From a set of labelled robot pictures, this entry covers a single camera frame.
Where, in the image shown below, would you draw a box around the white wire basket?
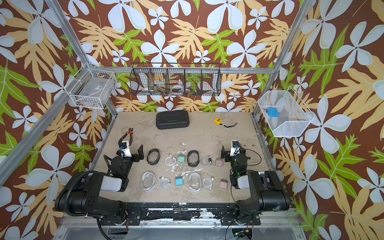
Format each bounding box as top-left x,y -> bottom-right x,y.
65,64 -> 117,109

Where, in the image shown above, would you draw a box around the blue object in basket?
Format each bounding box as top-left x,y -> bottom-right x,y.
266,108 -> 280,118

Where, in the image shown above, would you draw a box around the yellow tape measure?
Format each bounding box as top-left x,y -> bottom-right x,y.
213,118 -> 238,128

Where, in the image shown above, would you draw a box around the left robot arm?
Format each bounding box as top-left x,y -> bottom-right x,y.
55,128 -> 144,219

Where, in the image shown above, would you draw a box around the white mesh basket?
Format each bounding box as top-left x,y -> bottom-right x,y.
258,88 -> 315,138

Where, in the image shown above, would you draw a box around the black hard case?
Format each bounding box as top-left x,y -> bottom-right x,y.
156,110 -> 190,130

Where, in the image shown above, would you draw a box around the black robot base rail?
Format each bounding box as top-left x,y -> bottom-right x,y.
100,203 -> 261,227

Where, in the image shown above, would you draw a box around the pink charger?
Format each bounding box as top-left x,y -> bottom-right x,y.
219,179 -> 228,190
216,159 -> 224,167

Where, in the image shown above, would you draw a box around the teal charger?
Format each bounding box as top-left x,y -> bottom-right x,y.
178,155 -> 186,163
175,176 -> 184,186

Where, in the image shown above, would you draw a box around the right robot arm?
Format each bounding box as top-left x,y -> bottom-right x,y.
221,141 -> 291,216

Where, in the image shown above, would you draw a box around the pink charger upper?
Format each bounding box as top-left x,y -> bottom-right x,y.
216,159 -> 224,167

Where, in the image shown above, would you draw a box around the black wire basket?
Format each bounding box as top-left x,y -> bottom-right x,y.
128,63 -> 222,96

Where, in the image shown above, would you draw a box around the orange black pliers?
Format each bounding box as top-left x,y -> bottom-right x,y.
121,128 -> 133,141

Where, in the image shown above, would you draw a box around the pink charger lower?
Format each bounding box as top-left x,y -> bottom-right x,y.
219,179 -> 228,190

